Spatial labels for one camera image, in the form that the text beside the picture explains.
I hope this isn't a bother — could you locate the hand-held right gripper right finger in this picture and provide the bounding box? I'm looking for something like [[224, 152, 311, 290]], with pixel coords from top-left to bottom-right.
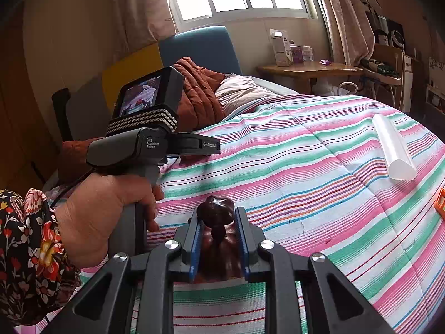
[[234, 207, 397, 334]]

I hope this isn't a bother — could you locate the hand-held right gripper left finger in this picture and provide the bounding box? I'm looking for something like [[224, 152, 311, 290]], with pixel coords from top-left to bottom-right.
[[42, 217, 206, 334]]

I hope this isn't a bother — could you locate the brown studded massager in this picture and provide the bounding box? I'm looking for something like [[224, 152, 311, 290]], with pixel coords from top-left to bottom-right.
[[193, 196, 244, 284]]

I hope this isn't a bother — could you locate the person's left hand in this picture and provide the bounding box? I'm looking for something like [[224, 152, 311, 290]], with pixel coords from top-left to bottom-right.
[[56, 172, 165, 268]]

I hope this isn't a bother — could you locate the striped bed sheet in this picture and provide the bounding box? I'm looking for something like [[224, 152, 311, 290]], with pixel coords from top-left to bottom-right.
[[45, 94, 445, 334]]

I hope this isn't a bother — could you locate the brown quilt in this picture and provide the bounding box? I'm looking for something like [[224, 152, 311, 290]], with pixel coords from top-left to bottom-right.
[[57, 57, 226, 185]]

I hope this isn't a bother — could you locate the wooden wardrobe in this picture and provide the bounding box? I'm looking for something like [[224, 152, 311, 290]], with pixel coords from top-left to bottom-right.
[[0, 0, 60, 195]]

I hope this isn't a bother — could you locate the blue yellow grey headboard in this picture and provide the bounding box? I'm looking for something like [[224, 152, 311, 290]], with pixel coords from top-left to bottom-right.
[[52, 25, 242, 140]]

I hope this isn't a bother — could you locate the beige pillow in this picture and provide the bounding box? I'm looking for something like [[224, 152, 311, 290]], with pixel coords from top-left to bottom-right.
[[215, 75, 279, 117]]

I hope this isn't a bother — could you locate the beige curtain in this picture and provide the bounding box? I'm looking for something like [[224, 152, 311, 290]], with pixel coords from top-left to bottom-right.
[[311, 0, 374, 65], [109, 0, 176, 47]]

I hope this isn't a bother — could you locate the translucent white tube case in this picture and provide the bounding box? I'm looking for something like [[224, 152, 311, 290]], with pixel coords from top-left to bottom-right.
[[372, 114, 417, 181]]

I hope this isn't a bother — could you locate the white carton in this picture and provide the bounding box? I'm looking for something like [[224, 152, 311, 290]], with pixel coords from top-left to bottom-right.
[[269, 30, 293, 67]]

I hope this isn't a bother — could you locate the wooden bedside table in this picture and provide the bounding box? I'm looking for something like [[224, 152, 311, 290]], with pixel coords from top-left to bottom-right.
[[256, 61, 363, 94]]

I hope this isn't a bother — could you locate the small purple box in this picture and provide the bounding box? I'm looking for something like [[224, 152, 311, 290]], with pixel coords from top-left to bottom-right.
[[289, 45, 305, 64]]

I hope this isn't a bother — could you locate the orange plastic rack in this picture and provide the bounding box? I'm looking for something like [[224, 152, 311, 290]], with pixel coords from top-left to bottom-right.
[[434, 186, 445, 220]]

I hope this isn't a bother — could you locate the stool with clutter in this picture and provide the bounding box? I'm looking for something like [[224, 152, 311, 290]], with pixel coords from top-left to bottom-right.
[[360, 58, 402, 112]]

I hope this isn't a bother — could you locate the white cabinet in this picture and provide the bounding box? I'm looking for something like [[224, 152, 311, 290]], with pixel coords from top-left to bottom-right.
[[374, 43, 414, 112]]

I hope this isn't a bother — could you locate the black cable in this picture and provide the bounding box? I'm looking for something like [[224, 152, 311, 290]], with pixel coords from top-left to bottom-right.
[[50, 170, 96, 202]]

